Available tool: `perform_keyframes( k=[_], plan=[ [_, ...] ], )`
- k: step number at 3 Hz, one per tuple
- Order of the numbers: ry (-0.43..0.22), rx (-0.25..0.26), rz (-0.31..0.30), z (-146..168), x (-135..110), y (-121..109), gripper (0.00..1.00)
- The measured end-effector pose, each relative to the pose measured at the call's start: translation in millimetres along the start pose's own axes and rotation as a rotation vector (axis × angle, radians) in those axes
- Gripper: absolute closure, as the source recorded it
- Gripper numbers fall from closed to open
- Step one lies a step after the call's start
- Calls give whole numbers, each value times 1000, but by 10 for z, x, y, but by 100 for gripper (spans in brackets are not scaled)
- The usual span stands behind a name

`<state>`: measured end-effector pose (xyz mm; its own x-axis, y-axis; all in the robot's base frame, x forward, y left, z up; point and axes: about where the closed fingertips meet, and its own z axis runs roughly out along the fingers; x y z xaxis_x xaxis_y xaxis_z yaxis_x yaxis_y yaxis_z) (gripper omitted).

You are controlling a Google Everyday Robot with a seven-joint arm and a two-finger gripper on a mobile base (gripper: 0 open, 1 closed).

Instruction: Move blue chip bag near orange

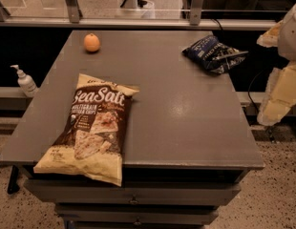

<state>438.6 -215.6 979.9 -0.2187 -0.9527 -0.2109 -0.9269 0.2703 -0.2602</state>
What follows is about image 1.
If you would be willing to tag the drawer knob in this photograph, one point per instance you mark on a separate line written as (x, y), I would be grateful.
(137, 223)
(133, 201)

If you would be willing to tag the white pump dispenser bottle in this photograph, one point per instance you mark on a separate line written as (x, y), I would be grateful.
(25, 82)

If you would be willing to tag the upper drawer knob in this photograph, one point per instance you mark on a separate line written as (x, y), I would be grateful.
(133, 201)

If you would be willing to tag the metal railing frame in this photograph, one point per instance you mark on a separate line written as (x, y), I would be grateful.
(143, 14)

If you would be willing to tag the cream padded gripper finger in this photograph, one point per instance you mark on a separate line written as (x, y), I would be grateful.
(270, 38)
(280, 95)

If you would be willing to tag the grey drawer cabinet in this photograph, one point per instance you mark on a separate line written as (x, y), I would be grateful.
(187, 147)

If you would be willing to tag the lower drawer knob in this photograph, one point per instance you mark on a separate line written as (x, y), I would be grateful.
(137, 223)

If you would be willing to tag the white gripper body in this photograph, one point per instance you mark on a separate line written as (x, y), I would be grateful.
(291, 35)

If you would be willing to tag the sea salt tortilla chip bag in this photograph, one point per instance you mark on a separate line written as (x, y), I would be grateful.
(92, 142)

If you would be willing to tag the blue chip bag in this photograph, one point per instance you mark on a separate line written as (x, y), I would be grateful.
(214, 56)

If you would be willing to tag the orange fruit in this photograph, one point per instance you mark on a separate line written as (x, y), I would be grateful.
(91, 43)

